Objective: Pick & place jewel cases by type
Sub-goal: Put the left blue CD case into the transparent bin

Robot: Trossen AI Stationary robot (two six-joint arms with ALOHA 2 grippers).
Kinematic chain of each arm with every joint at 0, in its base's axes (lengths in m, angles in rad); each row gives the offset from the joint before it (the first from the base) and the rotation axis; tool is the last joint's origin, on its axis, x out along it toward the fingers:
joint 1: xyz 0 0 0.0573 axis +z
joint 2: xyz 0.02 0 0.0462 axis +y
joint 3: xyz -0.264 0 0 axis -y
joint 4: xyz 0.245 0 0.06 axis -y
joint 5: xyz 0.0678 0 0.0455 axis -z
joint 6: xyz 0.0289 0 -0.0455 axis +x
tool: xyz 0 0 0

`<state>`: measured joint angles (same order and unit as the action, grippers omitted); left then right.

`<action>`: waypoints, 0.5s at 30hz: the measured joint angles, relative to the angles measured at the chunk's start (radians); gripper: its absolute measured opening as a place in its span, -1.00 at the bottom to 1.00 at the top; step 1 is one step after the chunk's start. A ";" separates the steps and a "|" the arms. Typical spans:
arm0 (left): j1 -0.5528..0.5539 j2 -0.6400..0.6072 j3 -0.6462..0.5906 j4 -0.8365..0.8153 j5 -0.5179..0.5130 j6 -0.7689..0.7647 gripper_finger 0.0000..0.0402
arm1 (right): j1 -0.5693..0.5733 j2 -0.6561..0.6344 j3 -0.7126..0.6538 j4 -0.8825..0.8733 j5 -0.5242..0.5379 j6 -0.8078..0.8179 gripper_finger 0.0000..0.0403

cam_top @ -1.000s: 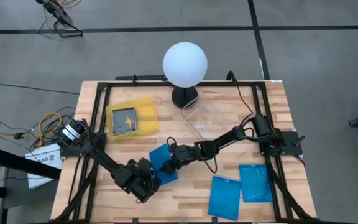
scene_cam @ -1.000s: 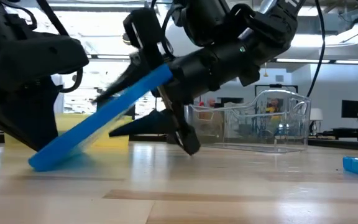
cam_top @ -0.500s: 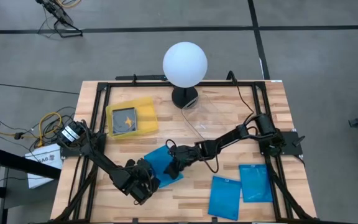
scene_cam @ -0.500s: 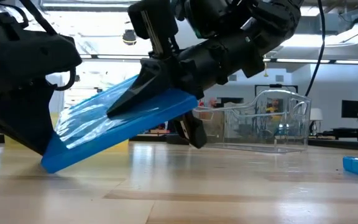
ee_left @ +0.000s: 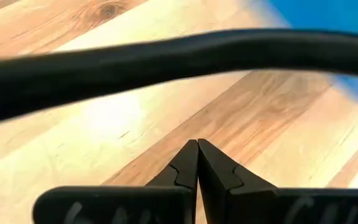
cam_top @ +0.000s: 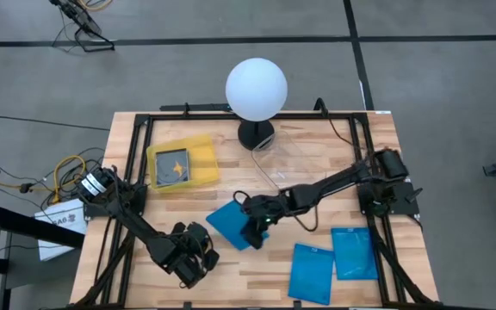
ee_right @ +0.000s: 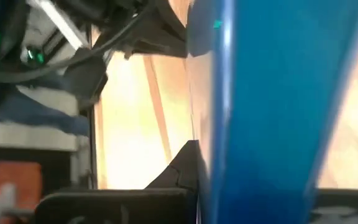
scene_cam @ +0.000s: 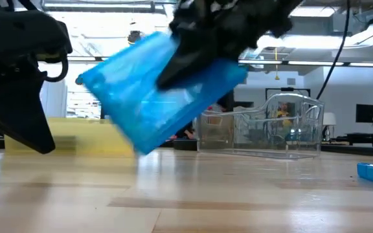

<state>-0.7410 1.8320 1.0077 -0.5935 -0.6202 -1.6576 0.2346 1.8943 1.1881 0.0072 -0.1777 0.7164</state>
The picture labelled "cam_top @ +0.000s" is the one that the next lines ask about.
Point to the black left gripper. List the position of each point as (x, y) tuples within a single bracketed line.
[(185, 258)]

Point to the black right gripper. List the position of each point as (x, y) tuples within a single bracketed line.
[(269, 208)]

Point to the blue plastic disc case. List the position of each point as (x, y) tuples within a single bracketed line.
[(311, 275), (226, 224), (353, 254)]

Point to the clear plastic bin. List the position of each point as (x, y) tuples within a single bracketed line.
[(269, 172)]

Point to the clear CD jewel case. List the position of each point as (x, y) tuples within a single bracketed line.
[(166, 172)]

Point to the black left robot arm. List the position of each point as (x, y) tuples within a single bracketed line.
[(140, 224)]

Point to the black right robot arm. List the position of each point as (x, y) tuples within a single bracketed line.
[(325, 185)]

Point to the yellow translucent plastic bin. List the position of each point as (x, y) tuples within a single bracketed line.
[(205, 168)]

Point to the white printed cardboard box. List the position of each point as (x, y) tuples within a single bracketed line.
[(58, 232)]

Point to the black power strip bar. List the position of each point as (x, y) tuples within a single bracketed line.
[(205, 107)]

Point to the white globe table lamp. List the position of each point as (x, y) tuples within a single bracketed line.
[(256, 90)]

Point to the black floor beam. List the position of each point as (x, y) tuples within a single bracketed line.
[(28, 224)]

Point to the black floor stand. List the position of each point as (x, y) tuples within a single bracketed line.
[(73, 13)]

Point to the black frame clamp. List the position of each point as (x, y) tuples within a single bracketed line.
[(187, 305), (186, 108), (320, 107), (297, 305)]

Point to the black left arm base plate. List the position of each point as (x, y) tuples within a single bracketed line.
[(97, 211)]

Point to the black aluminium table frame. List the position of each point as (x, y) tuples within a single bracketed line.
[(317, 115)]

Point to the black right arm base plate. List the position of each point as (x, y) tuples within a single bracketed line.
[(403, 202)]

